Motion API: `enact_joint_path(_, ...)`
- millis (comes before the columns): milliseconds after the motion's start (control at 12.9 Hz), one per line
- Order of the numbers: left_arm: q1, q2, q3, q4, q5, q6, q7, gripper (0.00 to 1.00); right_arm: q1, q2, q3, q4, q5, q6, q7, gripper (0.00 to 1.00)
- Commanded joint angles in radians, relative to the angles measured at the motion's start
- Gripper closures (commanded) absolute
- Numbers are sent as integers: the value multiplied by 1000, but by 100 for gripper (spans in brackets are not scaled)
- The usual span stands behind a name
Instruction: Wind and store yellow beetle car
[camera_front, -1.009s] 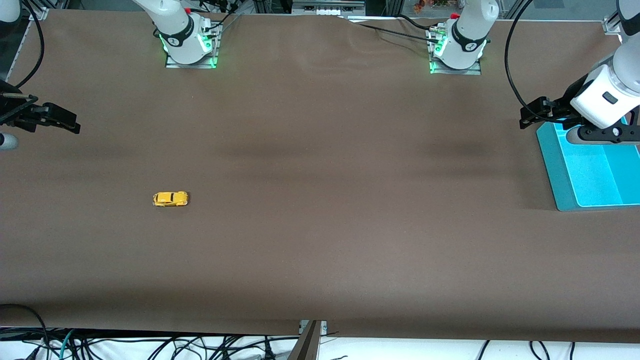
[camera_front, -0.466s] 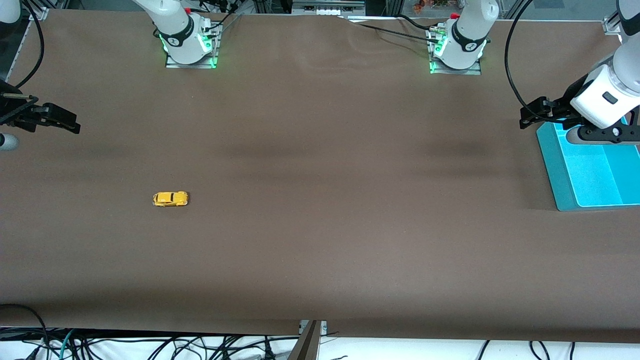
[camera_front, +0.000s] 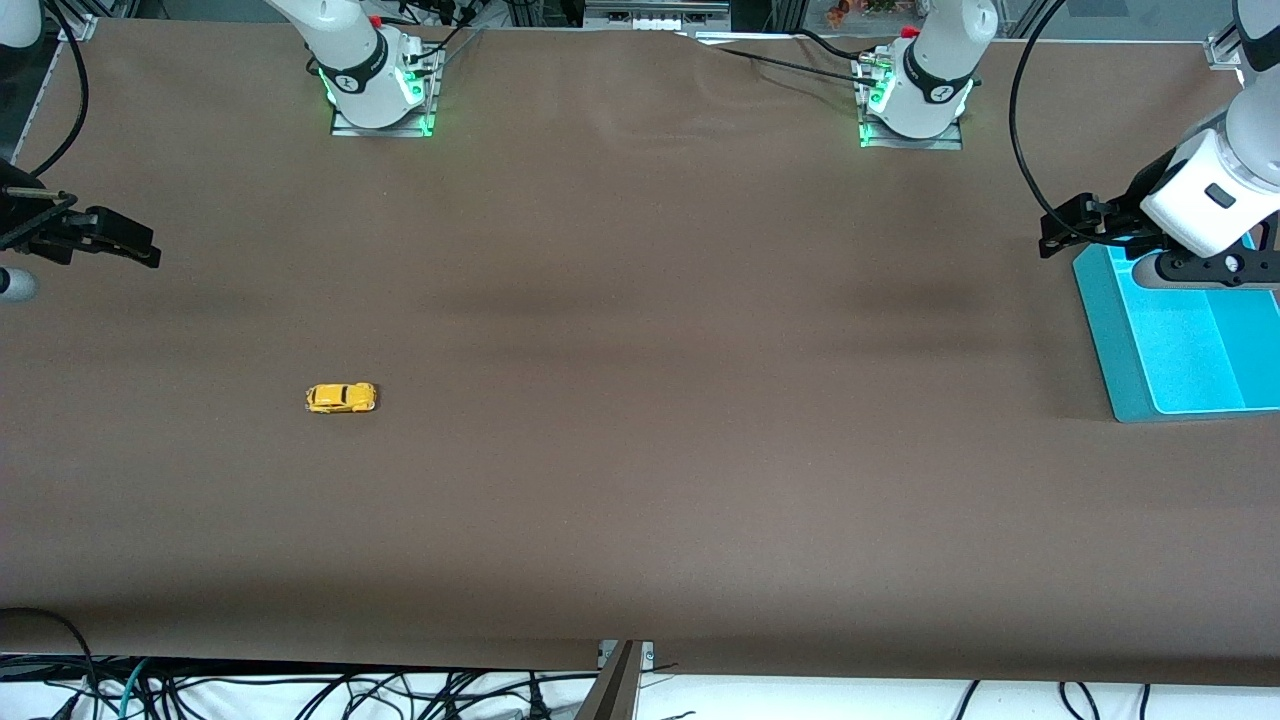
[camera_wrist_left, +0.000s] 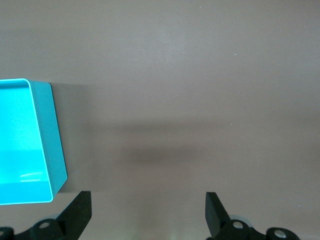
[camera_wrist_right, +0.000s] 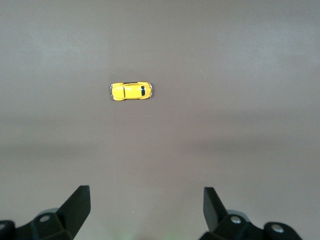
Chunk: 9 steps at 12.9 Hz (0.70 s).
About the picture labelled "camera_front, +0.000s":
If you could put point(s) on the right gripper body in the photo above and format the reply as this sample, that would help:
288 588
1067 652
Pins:
22 215

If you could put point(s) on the yellow beetle toy car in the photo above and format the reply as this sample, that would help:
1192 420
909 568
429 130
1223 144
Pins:
340 398

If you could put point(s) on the teal plastic storage bin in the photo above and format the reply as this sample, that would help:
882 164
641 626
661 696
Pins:
1190 350

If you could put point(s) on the brown table cover sheet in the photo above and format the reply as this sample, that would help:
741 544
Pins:
640 400

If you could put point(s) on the white power strip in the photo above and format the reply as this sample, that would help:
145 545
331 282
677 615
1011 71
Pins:
655 15

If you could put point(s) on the aluminium corner bracket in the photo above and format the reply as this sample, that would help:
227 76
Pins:
78 27
1224 52

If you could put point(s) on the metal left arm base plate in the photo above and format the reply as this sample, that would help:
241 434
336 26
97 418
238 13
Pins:
950 140

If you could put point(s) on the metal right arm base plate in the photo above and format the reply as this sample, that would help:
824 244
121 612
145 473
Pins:
345 125

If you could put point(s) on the metal table frame beam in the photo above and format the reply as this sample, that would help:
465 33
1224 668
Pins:
620 690

